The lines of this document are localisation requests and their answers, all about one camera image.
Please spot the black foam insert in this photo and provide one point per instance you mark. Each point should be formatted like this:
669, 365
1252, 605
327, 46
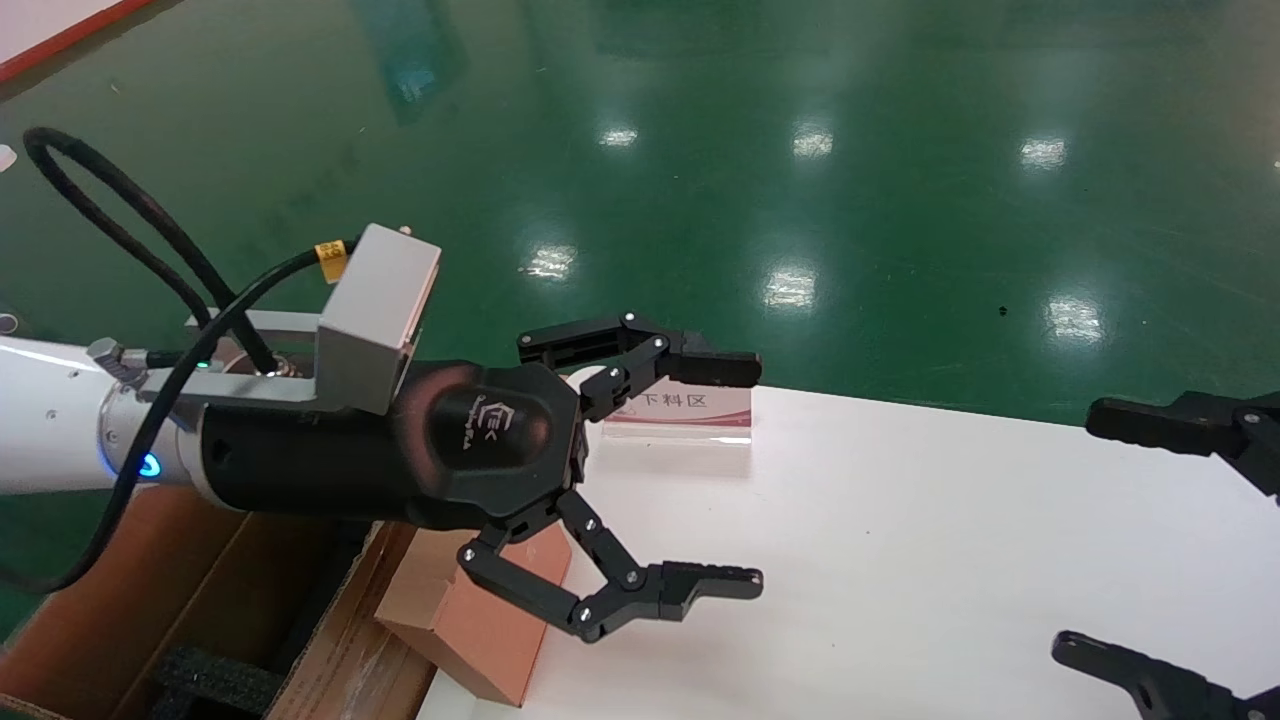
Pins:
215, 685

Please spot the silver camera mount bracket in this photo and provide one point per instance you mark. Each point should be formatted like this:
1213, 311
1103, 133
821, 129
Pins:
270, 322

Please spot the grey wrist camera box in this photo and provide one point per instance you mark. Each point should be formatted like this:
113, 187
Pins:
375, 310

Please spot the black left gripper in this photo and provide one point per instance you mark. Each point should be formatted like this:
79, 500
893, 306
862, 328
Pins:
480, 440

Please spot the clear acrylic sign with label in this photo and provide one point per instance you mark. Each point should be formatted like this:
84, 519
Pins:
700, 410

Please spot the large open cardboard box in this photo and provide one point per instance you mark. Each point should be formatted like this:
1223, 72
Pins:
100, 590

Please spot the small cardboard box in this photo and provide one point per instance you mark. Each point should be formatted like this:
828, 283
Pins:
480, 640

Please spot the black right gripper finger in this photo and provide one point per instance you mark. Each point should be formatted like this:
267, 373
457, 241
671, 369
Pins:
1170, 695
1200, 425

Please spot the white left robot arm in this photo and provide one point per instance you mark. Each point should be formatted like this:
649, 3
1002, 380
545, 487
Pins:
50, 420

